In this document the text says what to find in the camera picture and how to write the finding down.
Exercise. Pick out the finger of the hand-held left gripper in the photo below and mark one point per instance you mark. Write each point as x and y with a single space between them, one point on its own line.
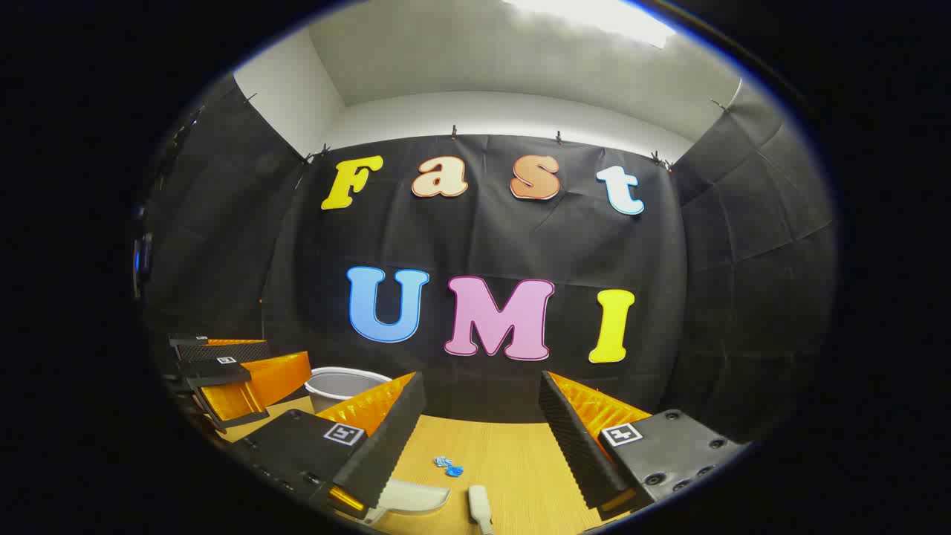
267 383
223 351

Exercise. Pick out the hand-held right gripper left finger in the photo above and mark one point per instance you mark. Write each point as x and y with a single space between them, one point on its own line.
390 438

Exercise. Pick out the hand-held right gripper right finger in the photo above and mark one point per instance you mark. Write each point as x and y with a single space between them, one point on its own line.
572 438

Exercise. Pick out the white dustpan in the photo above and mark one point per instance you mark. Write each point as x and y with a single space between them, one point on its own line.
416 496

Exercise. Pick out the white garbage bin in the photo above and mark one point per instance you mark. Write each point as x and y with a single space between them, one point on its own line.
338 386

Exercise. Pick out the dark blue paper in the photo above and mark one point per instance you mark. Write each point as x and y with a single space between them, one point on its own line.
454 471

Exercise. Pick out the small white broom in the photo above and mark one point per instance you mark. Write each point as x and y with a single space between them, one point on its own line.
479 501

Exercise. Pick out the black backdrop cloth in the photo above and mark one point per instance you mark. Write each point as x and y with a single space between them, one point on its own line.
483 238

